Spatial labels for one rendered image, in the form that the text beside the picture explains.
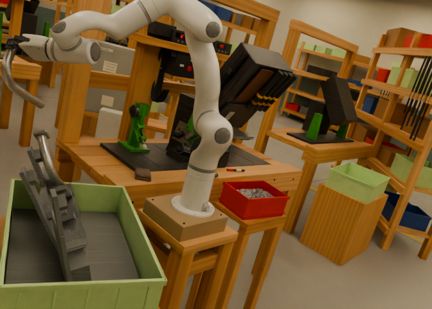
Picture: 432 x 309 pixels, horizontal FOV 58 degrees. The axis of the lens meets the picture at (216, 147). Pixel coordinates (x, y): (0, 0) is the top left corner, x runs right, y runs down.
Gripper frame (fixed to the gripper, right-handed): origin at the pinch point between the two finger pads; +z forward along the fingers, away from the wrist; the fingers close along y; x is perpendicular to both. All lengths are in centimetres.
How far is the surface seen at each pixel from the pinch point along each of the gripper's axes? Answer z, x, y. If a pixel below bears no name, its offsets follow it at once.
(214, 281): -69, 63, -80
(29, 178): -27, 46, 4
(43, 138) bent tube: -18.1, 29.8, -7.1
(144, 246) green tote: -56, 57, -22
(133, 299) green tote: -62, 72, -9
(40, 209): -29, 53, -3
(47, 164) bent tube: -21.9, 37.9, -8.6
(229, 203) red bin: -65, 23, -100
